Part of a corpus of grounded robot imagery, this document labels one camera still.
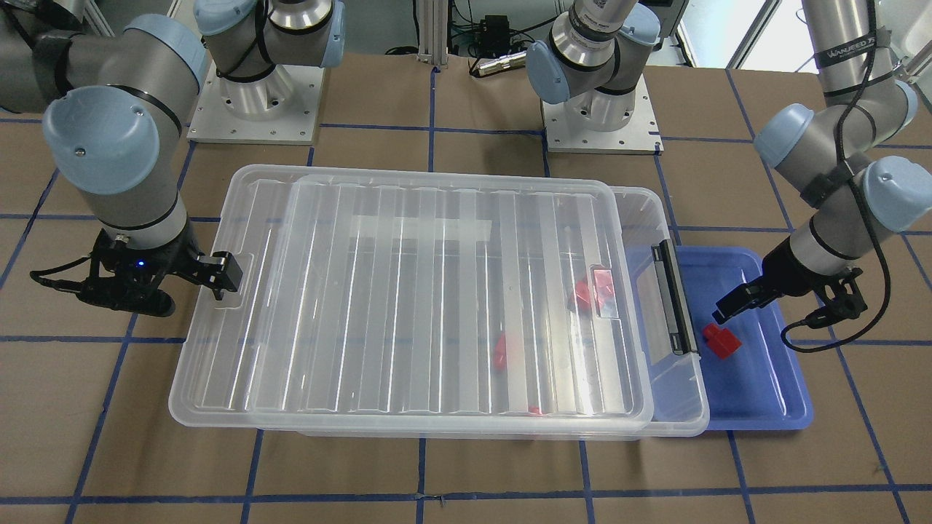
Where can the clear plastic storage box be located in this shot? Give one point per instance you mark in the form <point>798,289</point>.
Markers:
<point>491,313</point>

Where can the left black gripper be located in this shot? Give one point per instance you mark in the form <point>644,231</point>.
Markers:
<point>780,268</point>

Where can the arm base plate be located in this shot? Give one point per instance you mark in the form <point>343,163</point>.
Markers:
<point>599,123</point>
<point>281,109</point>

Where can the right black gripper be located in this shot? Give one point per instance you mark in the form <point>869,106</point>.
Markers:
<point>184,256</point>

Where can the blue plastic tray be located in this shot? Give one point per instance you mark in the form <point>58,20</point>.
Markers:
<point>760,387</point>

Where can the clear plastic box lid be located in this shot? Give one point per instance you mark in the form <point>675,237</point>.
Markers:
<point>233,369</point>

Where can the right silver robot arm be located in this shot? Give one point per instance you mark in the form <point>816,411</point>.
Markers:
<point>113,109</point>

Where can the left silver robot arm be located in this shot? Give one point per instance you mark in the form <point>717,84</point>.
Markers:
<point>600,47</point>

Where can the black box latch handle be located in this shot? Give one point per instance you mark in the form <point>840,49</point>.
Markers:
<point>673,297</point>

